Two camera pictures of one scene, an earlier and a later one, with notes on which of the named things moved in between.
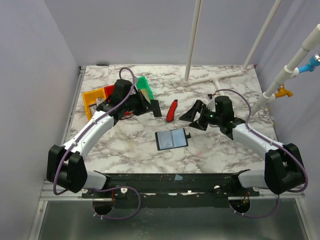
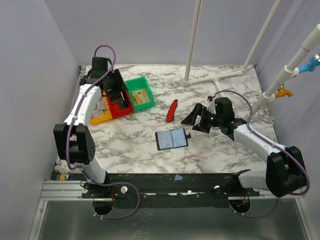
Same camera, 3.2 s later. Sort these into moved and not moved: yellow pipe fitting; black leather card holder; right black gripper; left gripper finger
Moved: left gripper finger
Not moved: yellow pipe fitting; black leather card holder; right black gripper
